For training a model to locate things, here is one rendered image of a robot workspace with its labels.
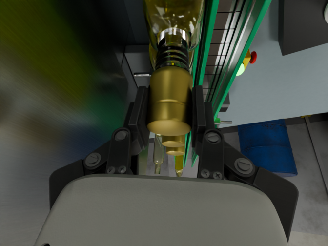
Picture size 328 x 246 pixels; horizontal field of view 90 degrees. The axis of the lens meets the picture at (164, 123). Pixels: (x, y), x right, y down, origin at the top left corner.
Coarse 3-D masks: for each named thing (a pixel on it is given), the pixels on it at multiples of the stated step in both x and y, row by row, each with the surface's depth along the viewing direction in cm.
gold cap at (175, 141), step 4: (164, 136) 23; (168, 136) 22; (172, 136) 22; (176, 136) 22; (180, 136) 22; (184, 136) 23; (164, 140) 23; (168, 140) 22; (172, 140) 22; (176, 140) 22; (180, 140) 22; (184, 140) 23; (164, 144) 24; (168, 144) 24; (172, 144) 23; (176, 144) 23; (180, 144) 23; (184, 144) 23
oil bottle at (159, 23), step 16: (144, 0) 14; (160, 0) 14; (176, 0) 14; (192, 0) 14; (144, 16) 15; (160, 16) 14; (176, 16) 14; (192, 16) 14; (160, 32) 15; (192, 32) 15; (192, 48) 17
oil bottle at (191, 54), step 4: (152, 48) 20; (152, 52) 20; (156, 52) 19; (192, 52) 19; (152, 56) 20; (192, 56) 19; (152, 60) 20; (192, 60) 20; (152, 64) 20; (192, 64) 20; (152, 68) 20; (192, 68) 21; (152, 72) 21
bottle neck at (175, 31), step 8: (168, 32) 14; (176, 32) 14; (184, 32) 14; (160, 40) 15; (168, 40) 14; (176, 40) 14; (184, 40) 14; (160, 48) 14; (168, 48) 13; (176, 48) 13; (184, 48) 14; (160, 56) 14; (168, 56) 13; (176, 56) 13; (184, 56) 13; (160, 64) 13; (168, 64) 13; (176, 64) 13; (184, 64) 13
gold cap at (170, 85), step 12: (156, 72) 12; (168, 72) 12; (180, 72) 12; (156, 84) 12; (168, 84) 12; (180, 84) 12; (192, 84) 13; (156, 96) 12; (168, 96) 11; (180, 96) 11; (156, 108) 11; (168, 108) 11; (180, 108) 11; (156, 120) 11; (168, 120) 11; (180, 120) 11; (156, 132) 13; (168, 132) 13; (180, 132) 13
